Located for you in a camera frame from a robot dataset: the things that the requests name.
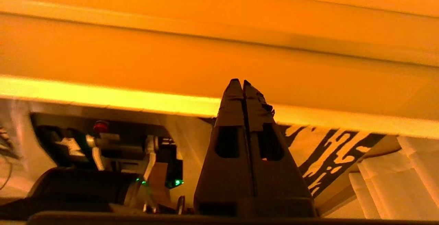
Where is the white cabinet drawer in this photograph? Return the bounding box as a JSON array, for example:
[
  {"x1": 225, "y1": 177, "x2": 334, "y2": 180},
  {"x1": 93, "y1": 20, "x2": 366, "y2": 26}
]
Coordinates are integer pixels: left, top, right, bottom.
[{"x1": 0, "y1": 0, "x2": 439, "y2": 140}]

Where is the red emergency stop button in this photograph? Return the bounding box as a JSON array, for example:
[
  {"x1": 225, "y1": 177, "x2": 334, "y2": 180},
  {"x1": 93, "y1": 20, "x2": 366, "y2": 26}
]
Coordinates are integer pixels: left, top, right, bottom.
[{"x1": 93, "y1": 120, "x2": 110, "y2": 133}]

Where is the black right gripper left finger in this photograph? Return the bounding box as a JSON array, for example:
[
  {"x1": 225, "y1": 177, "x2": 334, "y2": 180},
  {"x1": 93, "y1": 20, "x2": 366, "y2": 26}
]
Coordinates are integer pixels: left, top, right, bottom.
[{"x1": 194, "y1": 78, "x2": 256, "y2": 217}]

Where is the black and white patterned rug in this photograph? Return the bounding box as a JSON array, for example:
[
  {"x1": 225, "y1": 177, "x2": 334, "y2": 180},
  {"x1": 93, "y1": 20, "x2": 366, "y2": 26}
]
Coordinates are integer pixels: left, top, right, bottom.
[{"x1": 280, "y1": 124, "x2": 400, "y2": 200}]

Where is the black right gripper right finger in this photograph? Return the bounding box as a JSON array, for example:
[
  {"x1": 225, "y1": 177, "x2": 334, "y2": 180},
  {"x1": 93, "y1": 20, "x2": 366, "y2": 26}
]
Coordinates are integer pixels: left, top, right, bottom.
[{"x1": 243, "y1": 80, "x2": 318, "y2": 217}]

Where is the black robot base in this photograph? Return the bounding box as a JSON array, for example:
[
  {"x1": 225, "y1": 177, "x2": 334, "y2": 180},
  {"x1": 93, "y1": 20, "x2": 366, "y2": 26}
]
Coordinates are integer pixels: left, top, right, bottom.
[{"x1": 0, "y1": 112, "x2": 192, "y2": 216}]

